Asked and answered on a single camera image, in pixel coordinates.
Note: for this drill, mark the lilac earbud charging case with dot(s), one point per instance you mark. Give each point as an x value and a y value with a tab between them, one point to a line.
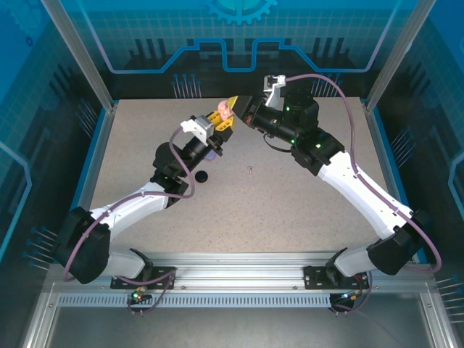
211	157

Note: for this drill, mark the black earbud charging case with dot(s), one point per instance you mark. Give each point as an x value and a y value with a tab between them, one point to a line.
201	176

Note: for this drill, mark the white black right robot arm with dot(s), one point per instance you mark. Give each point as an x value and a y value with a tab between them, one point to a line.
362	195

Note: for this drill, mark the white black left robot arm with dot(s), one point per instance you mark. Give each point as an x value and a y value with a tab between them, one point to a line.
127	206

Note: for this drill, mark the blue table edge strip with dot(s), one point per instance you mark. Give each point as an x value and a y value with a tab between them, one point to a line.
399	188
89	166

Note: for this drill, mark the small LED circuit board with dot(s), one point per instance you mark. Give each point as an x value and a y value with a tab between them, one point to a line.
348	297
139	297

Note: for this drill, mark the grey metal base panel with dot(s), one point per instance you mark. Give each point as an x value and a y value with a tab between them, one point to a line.
235	326

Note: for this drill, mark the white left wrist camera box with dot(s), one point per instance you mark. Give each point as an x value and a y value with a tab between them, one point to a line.
197	127

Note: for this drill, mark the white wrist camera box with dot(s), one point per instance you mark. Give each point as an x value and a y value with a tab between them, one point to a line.
273	92
197	127

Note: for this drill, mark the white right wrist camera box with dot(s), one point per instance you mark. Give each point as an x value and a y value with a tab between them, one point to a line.
273	92

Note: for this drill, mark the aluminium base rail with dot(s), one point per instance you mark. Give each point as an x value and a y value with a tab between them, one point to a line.
235	268

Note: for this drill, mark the aluminium frame post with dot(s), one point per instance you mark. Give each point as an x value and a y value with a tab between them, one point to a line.
398	54
83	58

